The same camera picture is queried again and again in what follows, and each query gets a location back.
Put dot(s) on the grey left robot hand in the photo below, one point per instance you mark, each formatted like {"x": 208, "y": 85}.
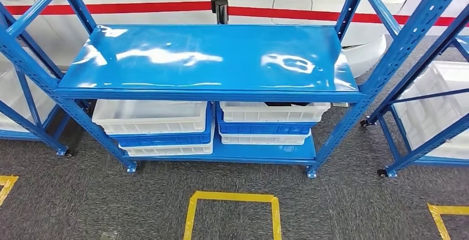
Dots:
{"x": 109, "y": 236}

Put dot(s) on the blue metal shelf rack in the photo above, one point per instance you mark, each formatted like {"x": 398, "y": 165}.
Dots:
{"x": 205, "y": 59}

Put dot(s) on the yellow floor tape square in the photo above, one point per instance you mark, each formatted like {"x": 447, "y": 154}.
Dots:
{"x": 234, "y": 196}
{"x": 7, "y": 183}

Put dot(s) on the black stanchion post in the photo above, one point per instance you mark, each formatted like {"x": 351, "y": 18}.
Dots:
{"x": 221, "y": 9}

